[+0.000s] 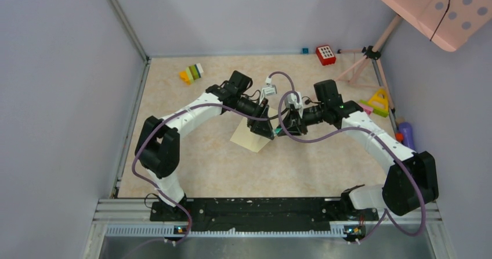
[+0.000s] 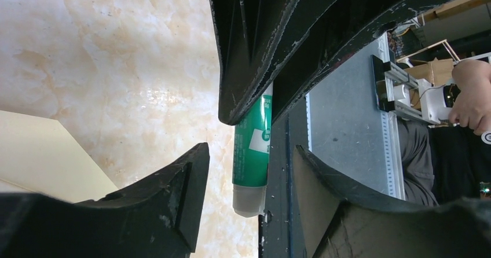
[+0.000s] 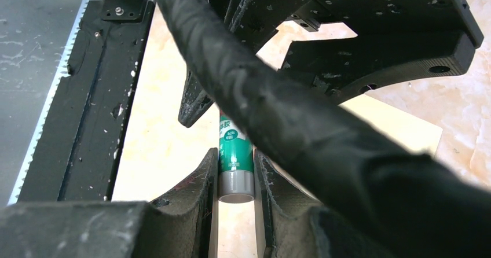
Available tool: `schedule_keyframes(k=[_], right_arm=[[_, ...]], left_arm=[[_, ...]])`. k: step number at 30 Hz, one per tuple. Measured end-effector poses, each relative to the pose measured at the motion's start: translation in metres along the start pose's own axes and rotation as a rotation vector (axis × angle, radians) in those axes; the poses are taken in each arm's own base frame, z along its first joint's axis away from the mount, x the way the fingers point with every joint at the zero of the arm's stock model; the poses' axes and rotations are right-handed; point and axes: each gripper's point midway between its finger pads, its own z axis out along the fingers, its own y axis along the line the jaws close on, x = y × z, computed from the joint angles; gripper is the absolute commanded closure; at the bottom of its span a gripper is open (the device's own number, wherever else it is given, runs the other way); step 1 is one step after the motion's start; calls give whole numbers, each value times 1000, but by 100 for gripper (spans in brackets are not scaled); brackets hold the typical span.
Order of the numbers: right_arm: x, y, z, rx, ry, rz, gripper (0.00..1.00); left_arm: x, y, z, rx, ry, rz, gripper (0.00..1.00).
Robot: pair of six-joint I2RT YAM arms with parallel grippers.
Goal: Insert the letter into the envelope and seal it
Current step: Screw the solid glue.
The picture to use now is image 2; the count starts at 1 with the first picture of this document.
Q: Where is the pale yellow envelope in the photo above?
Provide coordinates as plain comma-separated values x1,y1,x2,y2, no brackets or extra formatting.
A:
1,111,118,203

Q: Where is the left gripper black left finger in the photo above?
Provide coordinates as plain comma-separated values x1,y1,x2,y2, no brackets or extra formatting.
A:
1,142,210,257

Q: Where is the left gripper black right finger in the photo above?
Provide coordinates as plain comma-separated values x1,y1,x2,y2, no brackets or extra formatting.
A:
292,146,490,257

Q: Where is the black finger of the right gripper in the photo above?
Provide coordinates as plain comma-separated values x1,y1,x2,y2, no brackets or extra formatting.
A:
210,0,337,126
272,0,452,121

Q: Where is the white glue stick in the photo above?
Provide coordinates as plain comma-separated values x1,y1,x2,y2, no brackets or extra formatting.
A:
232,85,273,218

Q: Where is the operator bare hand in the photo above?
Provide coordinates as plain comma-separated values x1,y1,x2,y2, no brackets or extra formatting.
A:
448,60,490,135

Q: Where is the operator dark clothed body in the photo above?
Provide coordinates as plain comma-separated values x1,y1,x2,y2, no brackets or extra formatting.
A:
398,119,490,207

